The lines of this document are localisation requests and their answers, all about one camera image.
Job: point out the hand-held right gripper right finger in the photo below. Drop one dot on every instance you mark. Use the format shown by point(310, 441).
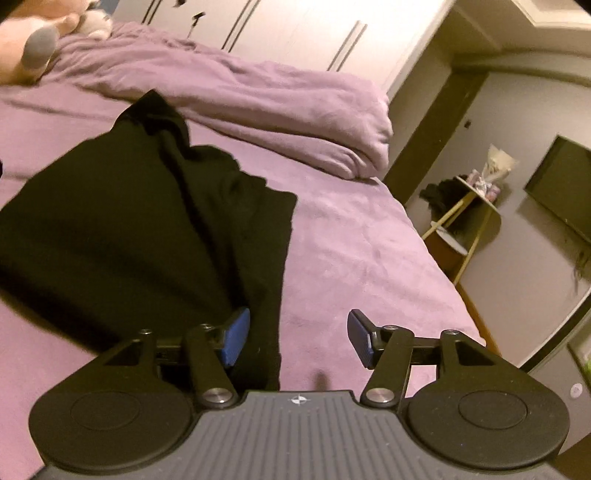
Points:
point(360, 337)

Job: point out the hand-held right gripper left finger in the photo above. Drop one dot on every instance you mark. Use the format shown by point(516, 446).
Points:
point(235, 337)

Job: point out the black garment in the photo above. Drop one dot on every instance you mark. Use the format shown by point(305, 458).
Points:
point(115, 221)

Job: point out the dark clothes pile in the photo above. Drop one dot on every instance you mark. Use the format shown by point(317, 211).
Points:
point(443, 194)

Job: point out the bed with purple sheet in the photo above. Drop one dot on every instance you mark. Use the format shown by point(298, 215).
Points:
point(360, 258)

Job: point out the round side table gold legs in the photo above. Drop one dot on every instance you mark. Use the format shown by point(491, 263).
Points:
point(450, 240)

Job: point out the wrapped flower bouquet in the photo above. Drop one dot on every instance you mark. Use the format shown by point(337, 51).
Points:
point(496, 161)

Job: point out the purple duvet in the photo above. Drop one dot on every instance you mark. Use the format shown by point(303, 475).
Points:
point(277, 106)

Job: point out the white cabinet doors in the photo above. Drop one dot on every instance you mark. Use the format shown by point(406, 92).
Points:
point(286, 32)

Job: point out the white plush toy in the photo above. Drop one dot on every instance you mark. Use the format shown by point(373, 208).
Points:
point(94, 23)

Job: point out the pink plush toy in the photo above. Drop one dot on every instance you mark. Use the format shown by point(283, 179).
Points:
point(18, 46)

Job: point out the wall television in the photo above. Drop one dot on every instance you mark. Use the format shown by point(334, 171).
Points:
point(563, 184)

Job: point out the dark door frame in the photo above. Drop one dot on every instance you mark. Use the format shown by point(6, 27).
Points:
point(457, 101)

